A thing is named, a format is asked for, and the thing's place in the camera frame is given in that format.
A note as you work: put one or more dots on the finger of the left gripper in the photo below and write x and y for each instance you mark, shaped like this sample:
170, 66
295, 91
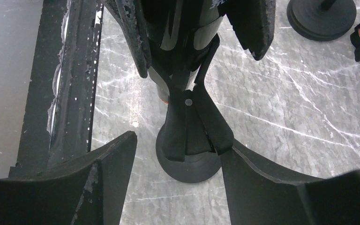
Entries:
129, 15
253, 22

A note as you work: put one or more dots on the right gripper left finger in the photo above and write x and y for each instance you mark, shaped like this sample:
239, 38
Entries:
88, 190

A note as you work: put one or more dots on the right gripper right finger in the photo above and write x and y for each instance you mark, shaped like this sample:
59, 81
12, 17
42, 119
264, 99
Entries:
262, 192

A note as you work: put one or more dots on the black microphone orange tip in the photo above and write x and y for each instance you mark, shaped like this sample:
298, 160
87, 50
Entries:
179, 33

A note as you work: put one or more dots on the black round-base mic stand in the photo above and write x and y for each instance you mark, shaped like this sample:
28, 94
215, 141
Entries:
321, 20

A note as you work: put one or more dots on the black tall mic stand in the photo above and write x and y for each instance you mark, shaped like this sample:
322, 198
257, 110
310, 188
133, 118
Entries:
194, 133

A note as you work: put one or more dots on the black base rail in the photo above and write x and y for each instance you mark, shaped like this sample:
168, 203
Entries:
58, 119

